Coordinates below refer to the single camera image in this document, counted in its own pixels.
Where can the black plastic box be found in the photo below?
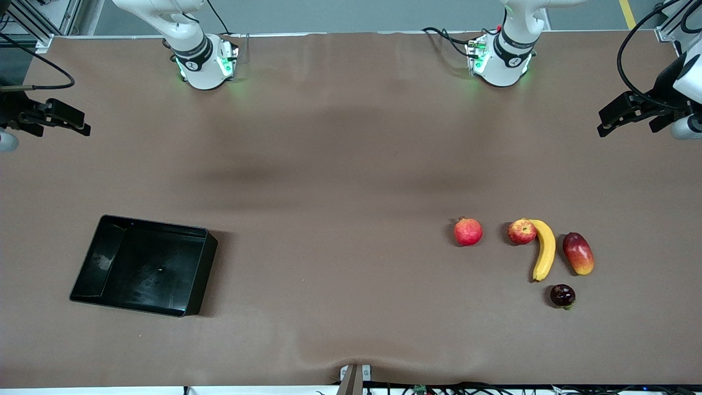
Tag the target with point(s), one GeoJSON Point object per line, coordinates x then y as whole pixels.
{"type": "Point", "coordinates": [142, 269]}

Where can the red yellow apple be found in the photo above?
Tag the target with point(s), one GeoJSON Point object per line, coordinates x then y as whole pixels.
{"type": "Point", "coordinates": [521, 232]}

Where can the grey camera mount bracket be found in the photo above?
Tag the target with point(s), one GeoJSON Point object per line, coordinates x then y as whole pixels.
{"type": "Point", "coordinates": [354, 381]}

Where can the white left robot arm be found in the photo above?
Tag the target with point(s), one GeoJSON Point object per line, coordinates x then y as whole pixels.
{"type": "Point", "coordinates": [502, 68]}

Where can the yellow banana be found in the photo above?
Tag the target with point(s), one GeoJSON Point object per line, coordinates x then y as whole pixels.
{"type": "Point", "coordinates": [546, 252]}

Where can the dark purple mangosteen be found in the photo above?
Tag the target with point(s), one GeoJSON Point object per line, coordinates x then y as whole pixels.
{"type": "Point", "coordinates": [562, 295]}

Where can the small green connector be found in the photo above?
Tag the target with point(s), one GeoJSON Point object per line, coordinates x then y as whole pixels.
{"type": "Point", "coordinates": [420, 389]}

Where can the brown table cover sheet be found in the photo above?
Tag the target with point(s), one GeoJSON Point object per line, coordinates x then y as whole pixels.
{"type": "Point", "coordinates": [329, 109]}

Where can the red yellow mango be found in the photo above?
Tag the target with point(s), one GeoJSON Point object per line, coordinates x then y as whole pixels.
{"type": "Point", "coordinates": [578, 254]}

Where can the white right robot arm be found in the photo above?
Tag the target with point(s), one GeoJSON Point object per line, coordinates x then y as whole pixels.
{"type": "Point", "coordinates": [203, 71]}

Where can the red pomegranate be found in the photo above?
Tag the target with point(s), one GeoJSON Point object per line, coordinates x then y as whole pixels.
{"type": "Point", "coordinates": [468, 232]}

